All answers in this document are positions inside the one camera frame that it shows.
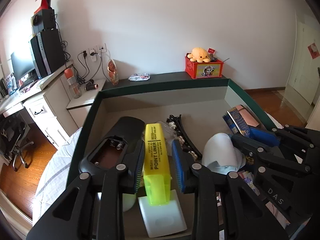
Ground black speaker box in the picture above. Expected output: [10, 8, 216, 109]
[31, 9, 57, 34]

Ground black computer tower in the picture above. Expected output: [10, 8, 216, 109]
[29, 28, 66, 79]

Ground black hair clip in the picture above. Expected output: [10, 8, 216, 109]
[166, 114, 203, 162]

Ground pale rounded object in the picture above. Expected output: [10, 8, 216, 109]
[202, 132, 247, 174]

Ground black flashlight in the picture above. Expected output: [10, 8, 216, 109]
[85, 80, 100, 92]

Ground orange snack bag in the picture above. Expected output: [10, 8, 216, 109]
[107, 59, 119, 87]

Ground white desk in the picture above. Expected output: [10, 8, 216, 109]
[0, 60, 78, 148]

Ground dark low ledge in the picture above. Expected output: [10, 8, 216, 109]
[102, 71, 227, 92]

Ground white power adapter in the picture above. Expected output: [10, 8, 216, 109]
[137, 192, 187, 238]

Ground black keyboard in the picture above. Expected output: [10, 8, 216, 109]
[19, 77, 38, 91]

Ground clear plastic wrapper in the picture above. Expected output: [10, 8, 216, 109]
[159, 121, 177, 146]

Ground white crumpled packet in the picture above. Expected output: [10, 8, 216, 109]
[128, 73, 151, 81]

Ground clear bottle orange cap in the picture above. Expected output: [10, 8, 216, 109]
[64, 68, 83, 99]

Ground pink storage box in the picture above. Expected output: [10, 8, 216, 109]
[32, 78, 285, 240]

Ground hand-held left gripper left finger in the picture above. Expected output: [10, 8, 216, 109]
[26, 140, 146, 240]

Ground red toy box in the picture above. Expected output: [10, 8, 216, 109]
[185, 55, 224, 80]

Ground black power cable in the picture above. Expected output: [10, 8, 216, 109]
[77, 50, 105, 86]

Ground black computer monitor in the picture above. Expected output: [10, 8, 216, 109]
[10, 51, 36, 82]

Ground dark blue card box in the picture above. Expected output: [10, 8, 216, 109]
[222, 107, 251, 137]

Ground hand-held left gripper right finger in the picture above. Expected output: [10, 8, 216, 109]
[171, 140, 289, 240]

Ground red door decoration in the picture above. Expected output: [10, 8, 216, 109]
[307, 42, 319, 59]

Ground pink wallet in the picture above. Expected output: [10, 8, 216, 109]
[234, 104, 262, 128]

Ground white nightstand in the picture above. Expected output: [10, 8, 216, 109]
[66, 78, 107, 131]

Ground white wall socket row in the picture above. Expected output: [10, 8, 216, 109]
[81, 43, 108, 62]

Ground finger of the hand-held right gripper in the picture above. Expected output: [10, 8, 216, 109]
[231, 134, 308, 171]
[250, 124, 320, 166]

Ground black office chair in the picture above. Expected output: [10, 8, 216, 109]
[0, 111, 34, 172]

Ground white door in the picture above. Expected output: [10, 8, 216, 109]
[285, 21, 320, 105]

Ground yellow octopus plush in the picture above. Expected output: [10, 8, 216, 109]
[187, 47, 216, 63]

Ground blue and white box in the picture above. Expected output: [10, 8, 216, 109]
[4, 74, 15, 97]

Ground yellow highlighter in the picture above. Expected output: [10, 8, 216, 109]
[143, 123, 173, 207]

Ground red triangular ornament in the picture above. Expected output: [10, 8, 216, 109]
[34, 0, 52, 14]

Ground black remote control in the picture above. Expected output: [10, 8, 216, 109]
[78, 116, 146, 178]

